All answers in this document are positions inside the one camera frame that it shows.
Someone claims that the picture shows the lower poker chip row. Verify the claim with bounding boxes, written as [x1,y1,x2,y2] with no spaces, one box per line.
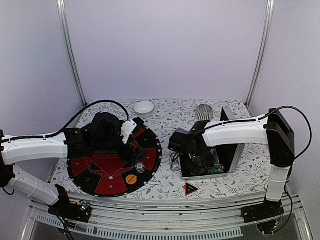
[208,164,225,175]

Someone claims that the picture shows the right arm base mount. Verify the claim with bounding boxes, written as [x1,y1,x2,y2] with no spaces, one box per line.
[241,199,285,223]

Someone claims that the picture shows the aluminium poker chip case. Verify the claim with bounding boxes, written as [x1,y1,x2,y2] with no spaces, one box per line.
[168,119,245,181]

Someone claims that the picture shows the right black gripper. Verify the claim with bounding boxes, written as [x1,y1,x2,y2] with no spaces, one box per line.
[184,149,216,177]

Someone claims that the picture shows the red black triangle card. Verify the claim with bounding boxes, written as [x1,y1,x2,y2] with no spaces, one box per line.
[184,182,199,196]

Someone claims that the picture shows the round red black poker mat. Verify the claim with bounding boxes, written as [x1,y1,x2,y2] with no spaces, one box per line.
[67,126,162,198]

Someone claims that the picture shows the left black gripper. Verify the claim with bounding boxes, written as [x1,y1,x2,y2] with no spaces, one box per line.
[93,130,150,166]

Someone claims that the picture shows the orange big blind button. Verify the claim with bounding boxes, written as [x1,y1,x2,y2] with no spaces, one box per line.
[125,174,138,185]

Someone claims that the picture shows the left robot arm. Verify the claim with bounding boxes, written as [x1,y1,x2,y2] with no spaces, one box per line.
[0,112,148,217]

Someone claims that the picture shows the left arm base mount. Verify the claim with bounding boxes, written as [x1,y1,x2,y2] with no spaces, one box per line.
[48,199,92,223]

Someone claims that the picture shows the boxed card deck ace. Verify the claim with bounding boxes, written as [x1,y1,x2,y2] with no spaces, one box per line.
[210,148,220,166]

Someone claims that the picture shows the striped grey white cup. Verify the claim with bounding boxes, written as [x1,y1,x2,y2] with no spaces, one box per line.
[195,104,214,121]

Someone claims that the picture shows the aluminium frame post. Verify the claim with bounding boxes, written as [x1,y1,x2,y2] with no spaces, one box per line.
[245,0,275,109]
[56,0,88,106]

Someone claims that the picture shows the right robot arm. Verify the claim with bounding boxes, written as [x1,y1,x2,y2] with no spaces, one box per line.
[168,107,299,218]

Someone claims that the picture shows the front aluminium rail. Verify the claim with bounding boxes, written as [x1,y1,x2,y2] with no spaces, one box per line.
[21,192,313,240]

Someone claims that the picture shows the right aluminium frame post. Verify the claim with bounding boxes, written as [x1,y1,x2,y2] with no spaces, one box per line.
[245,0,275,109]

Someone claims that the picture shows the left aluminium frame post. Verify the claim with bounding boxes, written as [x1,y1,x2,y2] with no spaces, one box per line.
[56,0,88,106]

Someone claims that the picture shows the white ceramic bowl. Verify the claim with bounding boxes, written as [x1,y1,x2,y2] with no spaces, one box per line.
[133,101,155,118]

